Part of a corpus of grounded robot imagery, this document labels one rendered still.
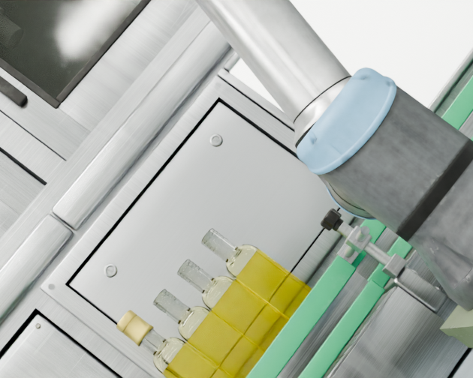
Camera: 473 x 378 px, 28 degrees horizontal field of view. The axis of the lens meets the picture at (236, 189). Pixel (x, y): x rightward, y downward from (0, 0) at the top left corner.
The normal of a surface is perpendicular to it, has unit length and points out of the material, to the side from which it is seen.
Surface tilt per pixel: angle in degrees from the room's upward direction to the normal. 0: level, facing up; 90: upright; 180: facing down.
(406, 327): 90
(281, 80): 80
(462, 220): 71
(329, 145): 86
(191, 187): 91
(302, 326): 90
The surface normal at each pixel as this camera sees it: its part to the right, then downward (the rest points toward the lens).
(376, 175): -0.40, 0.29
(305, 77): -0.22, -0.03
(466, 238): -0.57, 0.03
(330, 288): 0.03, -0.25
